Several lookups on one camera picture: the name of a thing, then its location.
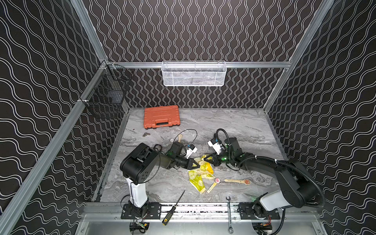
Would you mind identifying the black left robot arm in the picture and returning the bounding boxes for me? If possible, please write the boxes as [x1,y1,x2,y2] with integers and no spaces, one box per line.
[119,133,200,219]

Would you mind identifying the black wire basket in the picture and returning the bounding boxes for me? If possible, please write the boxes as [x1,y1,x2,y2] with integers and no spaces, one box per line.
[84,64,134,119]

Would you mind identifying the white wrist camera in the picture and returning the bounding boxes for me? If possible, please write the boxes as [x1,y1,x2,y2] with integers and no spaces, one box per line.
[186,144,197,159]
[208,138,226,155]

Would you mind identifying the orange strap watch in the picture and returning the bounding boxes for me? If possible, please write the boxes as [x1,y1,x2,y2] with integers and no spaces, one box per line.
[224,179,251,185]

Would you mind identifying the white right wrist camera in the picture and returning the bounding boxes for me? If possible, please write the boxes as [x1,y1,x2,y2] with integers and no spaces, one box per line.
[208,138,226,155]

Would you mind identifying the black yellow screwdriver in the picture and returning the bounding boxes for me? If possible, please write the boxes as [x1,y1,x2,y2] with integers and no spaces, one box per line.
[162,191,185,226]

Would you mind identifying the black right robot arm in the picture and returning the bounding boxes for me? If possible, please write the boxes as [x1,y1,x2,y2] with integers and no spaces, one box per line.
[205,128,325,218]

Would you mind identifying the yellow strap red dial watch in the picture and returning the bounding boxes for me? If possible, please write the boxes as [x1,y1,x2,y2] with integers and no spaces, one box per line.
[206,178,220,194]

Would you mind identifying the yellow green white towel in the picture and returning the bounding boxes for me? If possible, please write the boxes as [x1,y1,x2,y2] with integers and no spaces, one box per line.
[189,155,215,194]

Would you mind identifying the red plastic tool case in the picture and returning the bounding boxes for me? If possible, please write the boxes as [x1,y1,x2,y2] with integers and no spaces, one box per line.
[144,105,181,129]

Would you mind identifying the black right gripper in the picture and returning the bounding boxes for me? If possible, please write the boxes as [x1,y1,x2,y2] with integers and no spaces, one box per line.
[202,150,233,167]

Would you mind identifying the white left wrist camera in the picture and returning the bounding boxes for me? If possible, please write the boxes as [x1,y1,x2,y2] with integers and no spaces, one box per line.
[186,144,197,159]

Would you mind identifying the silver combination wrench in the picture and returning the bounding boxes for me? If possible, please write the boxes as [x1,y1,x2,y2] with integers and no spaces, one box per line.
[226,196,234,235]

